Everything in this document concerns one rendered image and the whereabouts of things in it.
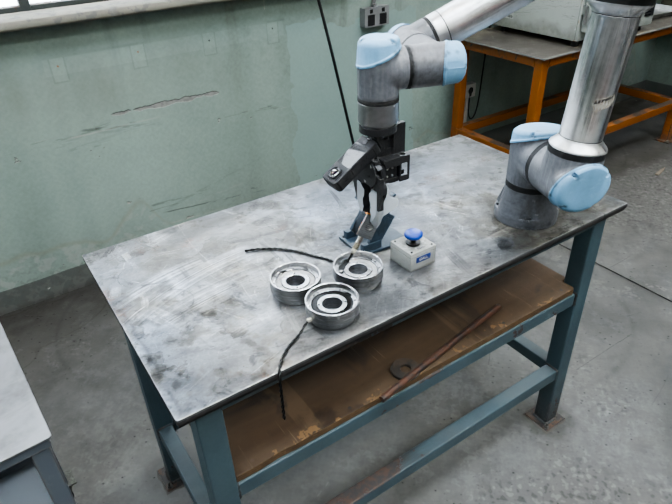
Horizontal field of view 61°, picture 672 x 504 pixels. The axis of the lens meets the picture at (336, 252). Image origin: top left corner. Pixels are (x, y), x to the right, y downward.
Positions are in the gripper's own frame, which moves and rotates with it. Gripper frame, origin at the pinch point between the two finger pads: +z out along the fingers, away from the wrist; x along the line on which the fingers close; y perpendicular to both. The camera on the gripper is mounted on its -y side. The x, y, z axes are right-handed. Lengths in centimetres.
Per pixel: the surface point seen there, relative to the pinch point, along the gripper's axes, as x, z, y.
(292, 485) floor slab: 16, 93, -17
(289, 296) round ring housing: -0.9, 10.3, -19.5
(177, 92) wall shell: 160, 16, 11
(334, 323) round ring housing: -12.2, 10.9, -16.1
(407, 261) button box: -3.6, 10.8, 7.4
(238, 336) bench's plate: -3.1, 13.1, -31.7
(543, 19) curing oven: 124, 5, 191
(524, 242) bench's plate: -9.7, 13.3, 36.4
